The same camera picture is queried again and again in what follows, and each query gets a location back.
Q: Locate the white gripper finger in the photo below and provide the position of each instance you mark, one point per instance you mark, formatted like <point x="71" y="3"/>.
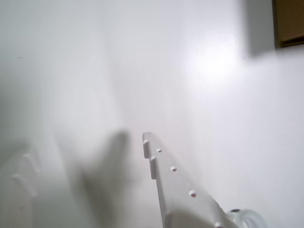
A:
<point x="180" y="202"/>
<point x="14" y="204"/>

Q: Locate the brown cardboard box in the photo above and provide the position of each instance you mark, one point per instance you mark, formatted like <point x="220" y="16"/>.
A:
<point x="289" y="23"/>

